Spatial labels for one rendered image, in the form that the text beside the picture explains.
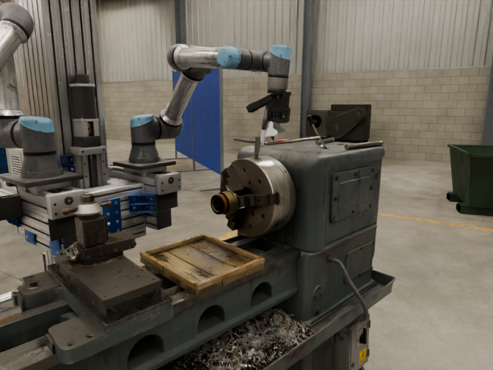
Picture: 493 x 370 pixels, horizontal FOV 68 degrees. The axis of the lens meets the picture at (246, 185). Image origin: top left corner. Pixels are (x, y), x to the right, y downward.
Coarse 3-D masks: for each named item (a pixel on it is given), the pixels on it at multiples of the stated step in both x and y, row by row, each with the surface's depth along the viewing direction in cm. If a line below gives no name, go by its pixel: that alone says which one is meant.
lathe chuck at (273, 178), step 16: (240, 160) 144; (256, 160) 141; (240, 176) 146; (256, 176) 139; (272, 176) 137; (256, 192) 140; (272, 192) 134; (288, 192) 139; (256, 208) 141; (272, 208) 135; (288, 208) 141; (256, 224) 143; (272, 224) 138
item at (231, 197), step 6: (222, 192) 137; (228, 192) 137; (216, 198) 139; (222, 198) 134; (228, 198) 135; (234, 198) 136; (216, 204) 139; (222, 204) 133; (228, 204) 135; (234, 204) 136; (216, 210) 137; (222, 210) 134; (228, 210) 136; (234, 210) 138
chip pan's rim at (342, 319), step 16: (368, 288) 183; (384, 288) 175; (368, 304) 169; (320, 320) 156; (336, 320) 151; (352, 320) 161; (320, 336) 143; (288, 352) 128; (304, 352) 138; (272, 368) 124
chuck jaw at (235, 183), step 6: (228, 168) 146; (222, 174) 147; (228, 174) 144; (234, 174) 146; (228, 180) 143; (234, 180) 145; (228, 186) 141; (234, 186) 143; (240, 186) 144; (234, 192) 143; (240, 192) 149
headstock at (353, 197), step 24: (288, 144) 180; (312, 144) 180; (336, 144) 181; (288, 168) 147; (312, 168) 139; (336, 168) 151; (360, 168) 164; (312, 192) 141; (336, 192) 153; (360, 192) 166; (312, 216) 143; (336, 216) 155; (360, 216) 172; (288, 240) 153; (312, 240) 145
